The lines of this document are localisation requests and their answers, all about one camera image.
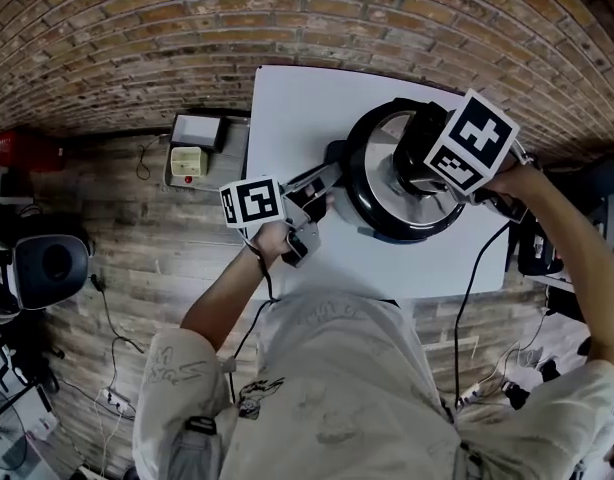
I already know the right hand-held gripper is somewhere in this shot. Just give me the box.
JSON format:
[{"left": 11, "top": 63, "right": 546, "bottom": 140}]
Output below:
[{"left": 409, "top": 87, "right": 543, "bottom": 225}]

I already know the person's beige shirt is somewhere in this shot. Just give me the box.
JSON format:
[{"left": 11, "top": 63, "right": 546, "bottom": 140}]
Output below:
[{"left": 131, "top": 287, "right": 614, "bottom": 480}]

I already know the thin black looped cable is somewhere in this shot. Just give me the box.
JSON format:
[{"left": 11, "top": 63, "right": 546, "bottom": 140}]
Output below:
[{"left": 135, "top": 137, "right": 162, "bottom": 180}]

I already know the black pressure cooker body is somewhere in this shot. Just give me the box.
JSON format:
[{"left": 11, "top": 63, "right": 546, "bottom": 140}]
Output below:
[{"left": 325, "top": 139, "right": 428, "bottom": 243}]

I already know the black open tool bag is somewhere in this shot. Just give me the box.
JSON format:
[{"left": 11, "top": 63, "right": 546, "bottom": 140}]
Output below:
[{"left": 516, "top": 215, "right": 566, "bottom": 277}]

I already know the black standing fan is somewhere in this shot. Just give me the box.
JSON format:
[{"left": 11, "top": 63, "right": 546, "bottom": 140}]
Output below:
[{"left": 0, "top": 382, "right": 29, "bottom": 469}]

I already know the person's left hand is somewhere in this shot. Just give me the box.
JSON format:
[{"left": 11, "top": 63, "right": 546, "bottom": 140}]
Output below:
[{"left": 250, "top": 216, "right": 291, "bottom": 259}]

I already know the red box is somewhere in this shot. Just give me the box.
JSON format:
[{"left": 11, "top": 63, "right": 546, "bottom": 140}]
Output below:
[{"left": 0, "top": 130, "right": 66, "bottom": 173}]

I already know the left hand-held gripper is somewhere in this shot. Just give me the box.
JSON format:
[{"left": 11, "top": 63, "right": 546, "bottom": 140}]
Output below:
[{"left": 219, "top": 161, "right": 347, "bottom": 269}]

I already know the person's right hand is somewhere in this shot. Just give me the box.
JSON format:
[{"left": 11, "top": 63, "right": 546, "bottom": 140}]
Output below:
[{"left": 484, "top": 165, "right": 543, "bottom": 202}]

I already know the person's right forearm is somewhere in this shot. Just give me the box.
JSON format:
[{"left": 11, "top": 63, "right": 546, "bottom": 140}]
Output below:
[{"left": 516, "top": 167, "right": 614, "bottom": 364}]

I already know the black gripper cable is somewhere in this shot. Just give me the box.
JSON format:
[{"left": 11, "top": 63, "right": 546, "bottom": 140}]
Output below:
[
  {"left": 451, "top": 220, "right": 513, "bottom": 410},
  {"left": 228, "top": 247, "right": 277, "bottom": 404}
]

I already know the cream plastic container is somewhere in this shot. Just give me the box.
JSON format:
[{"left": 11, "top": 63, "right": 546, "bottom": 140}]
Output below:
[{"left": 169, "top": 146, "right": 210, "bottom": 177}]

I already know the black box white lining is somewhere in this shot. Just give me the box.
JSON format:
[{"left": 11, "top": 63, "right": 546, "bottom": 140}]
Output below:
[{"left": 169, "top": 112, "right": 223, "bottom": 152}]

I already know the white shell grey seat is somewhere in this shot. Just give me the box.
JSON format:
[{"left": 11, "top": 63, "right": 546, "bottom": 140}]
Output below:
[{"left": 11, "top": 234, "right": 92, "bottom": 312}]

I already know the white power strip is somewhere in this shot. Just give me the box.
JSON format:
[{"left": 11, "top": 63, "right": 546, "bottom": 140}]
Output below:
[{"left": 96, "top": 387, "right": 138, "bottom": 417}]

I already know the person's left forearm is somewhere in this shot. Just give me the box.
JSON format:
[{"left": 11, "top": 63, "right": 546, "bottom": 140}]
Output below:
[{"left": 179, "top": 245, "right": 268, "bottom": 357}]

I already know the black cable with adapter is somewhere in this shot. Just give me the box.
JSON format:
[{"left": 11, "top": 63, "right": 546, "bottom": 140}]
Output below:
[{"left": 89, "top": 272, "right": 144, "bottom": 355}]

